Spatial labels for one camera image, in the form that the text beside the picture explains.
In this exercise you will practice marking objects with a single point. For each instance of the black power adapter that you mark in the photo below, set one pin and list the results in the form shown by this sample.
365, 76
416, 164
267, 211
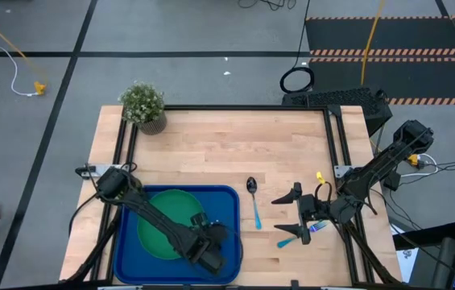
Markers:
392, 183

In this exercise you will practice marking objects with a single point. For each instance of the iridescent metal fork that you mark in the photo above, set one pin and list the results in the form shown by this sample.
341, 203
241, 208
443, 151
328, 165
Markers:
285, 242

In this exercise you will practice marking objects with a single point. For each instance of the potted plant in striped pot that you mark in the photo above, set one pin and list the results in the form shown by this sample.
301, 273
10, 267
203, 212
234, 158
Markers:
142, 104

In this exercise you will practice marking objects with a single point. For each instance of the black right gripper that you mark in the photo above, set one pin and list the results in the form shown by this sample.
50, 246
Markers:
311, 209

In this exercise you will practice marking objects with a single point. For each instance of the black perforated box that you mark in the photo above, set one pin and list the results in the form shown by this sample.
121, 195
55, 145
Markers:
344, 96

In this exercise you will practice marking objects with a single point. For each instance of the black mat with hazard stripes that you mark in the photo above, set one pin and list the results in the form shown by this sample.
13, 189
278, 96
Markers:
412, 36

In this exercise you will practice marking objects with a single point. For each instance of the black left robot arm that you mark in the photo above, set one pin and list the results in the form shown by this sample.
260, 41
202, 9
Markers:
158, 219

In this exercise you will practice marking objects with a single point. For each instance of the white paper sheet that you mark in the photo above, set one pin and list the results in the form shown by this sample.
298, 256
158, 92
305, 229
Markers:
406, 262

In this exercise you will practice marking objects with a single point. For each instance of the blue plastic tray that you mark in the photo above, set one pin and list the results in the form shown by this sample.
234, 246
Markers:
223, 201

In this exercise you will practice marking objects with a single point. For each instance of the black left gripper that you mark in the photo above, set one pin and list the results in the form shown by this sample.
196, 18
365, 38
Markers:
209, 245

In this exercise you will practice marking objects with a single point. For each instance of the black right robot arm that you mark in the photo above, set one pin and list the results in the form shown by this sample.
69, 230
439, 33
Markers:
376, 169

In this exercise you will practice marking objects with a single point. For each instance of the green round plate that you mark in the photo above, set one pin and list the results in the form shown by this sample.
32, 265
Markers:
170, 205

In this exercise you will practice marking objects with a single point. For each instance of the yellow plug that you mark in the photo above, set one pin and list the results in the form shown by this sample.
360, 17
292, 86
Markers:
413, 159
40, 88

